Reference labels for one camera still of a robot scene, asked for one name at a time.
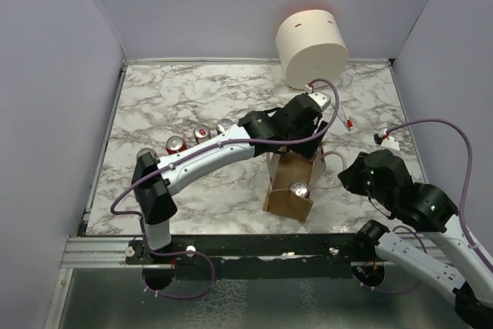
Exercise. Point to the black mounting rail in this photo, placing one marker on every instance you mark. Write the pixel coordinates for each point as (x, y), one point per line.
(276, 256)

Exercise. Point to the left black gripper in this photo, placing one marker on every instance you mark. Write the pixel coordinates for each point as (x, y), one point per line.
(306, 149)

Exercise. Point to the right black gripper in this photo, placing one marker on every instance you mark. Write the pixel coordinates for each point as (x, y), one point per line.
(350, 175)

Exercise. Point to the blue and silver can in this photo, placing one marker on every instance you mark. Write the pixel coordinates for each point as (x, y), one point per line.
(201, 133)

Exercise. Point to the red and white pen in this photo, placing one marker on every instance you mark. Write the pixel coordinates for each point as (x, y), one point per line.
(346, 118)

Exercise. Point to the black and gold can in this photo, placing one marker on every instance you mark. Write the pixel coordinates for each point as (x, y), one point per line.
(223, 125)

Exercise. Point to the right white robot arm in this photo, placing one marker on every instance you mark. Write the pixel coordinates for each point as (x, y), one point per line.
(466, 280)

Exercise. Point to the red soda can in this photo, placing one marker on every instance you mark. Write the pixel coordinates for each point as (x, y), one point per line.
(175, 144)
(149, 151)

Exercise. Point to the cream cylindrical container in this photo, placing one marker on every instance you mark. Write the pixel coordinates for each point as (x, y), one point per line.
(310, 46)

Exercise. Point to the brown canvas bag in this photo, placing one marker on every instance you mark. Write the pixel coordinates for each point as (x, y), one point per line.
(286, 167)

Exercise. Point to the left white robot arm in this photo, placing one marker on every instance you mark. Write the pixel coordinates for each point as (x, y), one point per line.
(157, 180)

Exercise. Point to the silver top soda can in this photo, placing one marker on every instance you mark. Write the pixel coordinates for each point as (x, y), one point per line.
(301, 189)

